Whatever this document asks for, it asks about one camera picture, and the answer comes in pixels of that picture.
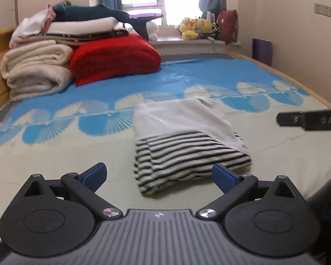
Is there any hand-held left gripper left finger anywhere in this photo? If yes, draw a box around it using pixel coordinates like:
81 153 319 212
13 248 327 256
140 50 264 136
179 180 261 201
24 162 124 221

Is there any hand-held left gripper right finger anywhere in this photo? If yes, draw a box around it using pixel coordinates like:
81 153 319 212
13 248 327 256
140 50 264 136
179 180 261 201
195 163 295 221

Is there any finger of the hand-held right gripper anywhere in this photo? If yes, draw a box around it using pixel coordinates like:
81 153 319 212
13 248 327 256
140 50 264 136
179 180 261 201
276 112 304 128

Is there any black white striped garment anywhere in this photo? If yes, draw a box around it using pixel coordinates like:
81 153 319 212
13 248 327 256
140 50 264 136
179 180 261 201
133 97 253 198

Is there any pink white clothes pile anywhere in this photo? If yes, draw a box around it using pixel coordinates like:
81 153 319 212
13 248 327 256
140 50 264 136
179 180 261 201
9 4 57 48

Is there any blue cream patterned bed sheet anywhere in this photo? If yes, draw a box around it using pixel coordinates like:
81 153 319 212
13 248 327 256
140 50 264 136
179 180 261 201
0 52 331 227

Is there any purple box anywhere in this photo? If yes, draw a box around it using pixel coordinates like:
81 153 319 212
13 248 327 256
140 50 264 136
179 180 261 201
252 38 273 67

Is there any cream folded quilt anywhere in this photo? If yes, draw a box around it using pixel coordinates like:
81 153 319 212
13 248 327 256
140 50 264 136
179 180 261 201
0 40 74 80
6 66 75 102

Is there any red cushion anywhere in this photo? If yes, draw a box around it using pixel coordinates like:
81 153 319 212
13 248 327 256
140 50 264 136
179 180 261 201
218 9 239 44

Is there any red folded blanket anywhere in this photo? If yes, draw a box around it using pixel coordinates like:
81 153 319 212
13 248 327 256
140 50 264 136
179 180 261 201
70 33 162 87

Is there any white window sill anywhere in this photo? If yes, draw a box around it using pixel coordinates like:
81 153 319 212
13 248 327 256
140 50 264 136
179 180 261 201
151 40 242 53

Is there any yellow plush toy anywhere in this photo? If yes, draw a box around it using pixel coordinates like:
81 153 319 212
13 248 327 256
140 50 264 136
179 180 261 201
195 19 214 34
180 18 199 40

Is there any dark patterned folded blanket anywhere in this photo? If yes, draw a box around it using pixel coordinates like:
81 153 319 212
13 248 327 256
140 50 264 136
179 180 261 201
38 28 131 45

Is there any white folded blanket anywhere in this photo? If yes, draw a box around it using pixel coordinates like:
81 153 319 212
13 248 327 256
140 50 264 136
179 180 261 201
45 17 125 35

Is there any white plush toy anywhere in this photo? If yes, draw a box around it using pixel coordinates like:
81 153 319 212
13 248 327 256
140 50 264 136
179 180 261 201
147 20 160 41

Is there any teal shark plush toy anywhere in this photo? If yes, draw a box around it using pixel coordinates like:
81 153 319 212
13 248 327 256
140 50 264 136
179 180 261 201
51 2 165 41

